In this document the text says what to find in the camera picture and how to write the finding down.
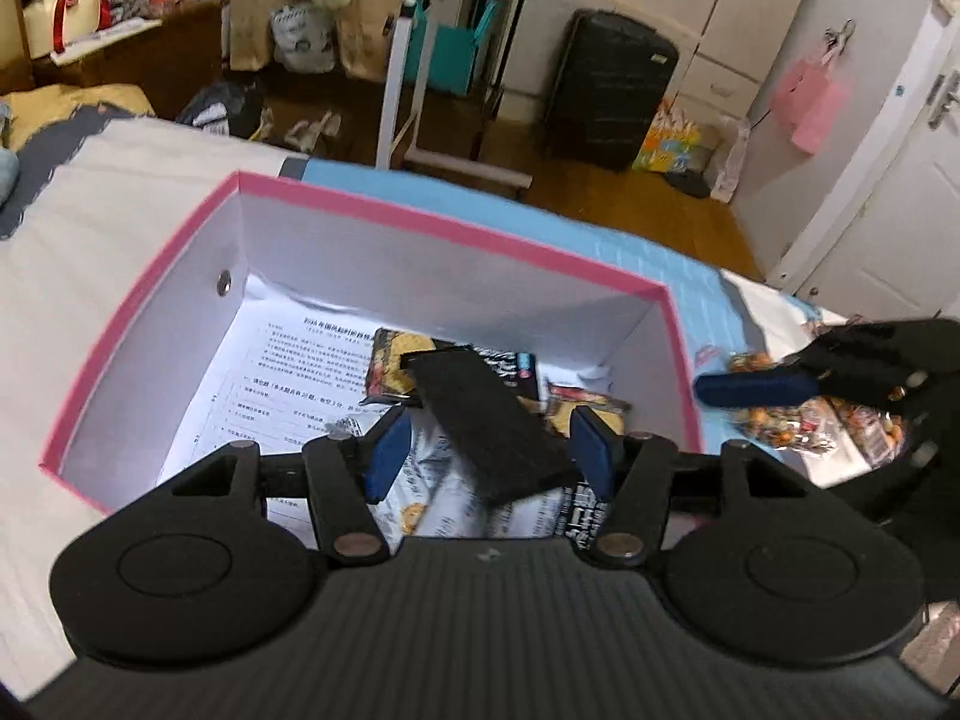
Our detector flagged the white wardrobe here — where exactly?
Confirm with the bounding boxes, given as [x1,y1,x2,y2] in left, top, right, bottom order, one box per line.
[496,0,800,124]

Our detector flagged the wooden top rolling desk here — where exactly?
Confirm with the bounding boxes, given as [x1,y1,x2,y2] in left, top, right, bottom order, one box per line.
[374,0,701,190]

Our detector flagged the quail egg bag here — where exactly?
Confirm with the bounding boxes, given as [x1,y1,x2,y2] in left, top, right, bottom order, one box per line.
[695,351,907,468]

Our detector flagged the black cracker pack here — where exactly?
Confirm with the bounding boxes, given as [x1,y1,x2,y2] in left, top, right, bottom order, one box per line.
[553,481,608,550]
[364,327,540,411]

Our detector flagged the metal door handle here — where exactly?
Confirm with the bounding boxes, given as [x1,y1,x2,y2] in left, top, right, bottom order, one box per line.
[926,70,960,130]

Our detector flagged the bed quilt blue white orange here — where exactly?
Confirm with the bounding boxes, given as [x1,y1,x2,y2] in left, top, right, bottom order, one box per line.
[2,89,814,695]

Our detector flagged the brown paper bag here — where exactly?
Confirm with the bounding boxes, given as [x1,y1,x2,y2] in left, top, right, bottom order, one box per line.
[229,0,291,71]

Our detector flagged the black bag on floor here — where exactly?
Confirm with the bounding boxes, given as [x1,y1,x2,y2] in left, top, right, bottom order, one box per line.
[174,82,263,140]

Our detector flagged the pink cardboard box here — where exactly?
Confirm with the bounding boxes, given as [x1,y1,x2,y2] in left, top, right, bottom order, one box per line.
[41,174,701,533]

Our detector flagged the colourful gift bag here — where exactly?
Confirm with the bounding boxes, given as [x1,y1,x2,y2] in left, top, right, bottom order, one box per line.
[633,101,703,174]

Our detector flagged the cream box with red ribbon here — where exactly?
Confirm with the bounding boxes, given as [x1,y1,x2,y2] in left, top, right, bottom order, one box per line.
[23,0,112,60]

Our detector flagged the printed paper sheet in box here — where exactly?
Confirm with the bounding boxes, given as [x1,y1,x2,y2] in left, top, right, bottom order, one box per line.
[156,271,617,542]

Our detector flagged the white door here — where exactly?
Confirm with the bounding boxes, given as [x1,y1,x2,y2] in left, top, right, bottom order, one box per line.
[794,35,960,324]

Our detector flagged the pair of sneakers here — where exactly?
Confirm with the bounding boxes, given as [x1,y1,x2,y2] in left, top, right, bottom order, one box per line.
[256,109,343,158]

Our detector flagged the dark wooden nightstand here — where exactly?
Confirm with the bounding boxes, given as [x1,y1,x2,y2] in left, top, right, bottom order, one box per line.
[32,0,226,121]

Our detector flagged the teal tote bag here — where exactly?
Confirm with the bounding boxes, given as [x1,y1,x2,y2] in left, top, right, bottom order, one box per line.
[405,0,498,98]

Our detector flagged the pink hanging bag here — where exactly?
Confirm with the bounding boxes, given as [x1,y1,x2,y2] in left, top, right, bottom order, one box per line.
[771,52,850,154]

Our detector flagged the black suitcase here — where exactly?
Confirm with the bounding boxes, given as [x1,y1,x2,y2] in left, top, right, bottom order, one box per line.
[540,8,679,172]

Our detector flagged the white printed plastic bag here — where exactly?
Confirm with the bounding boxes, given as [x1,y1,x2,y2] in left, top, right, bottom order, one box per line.
[270,4,337,75]

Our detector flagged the plain black snack pack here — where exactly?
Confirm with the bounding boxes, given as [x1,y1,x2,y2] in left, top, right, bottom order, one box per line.
[421,390,579,505]

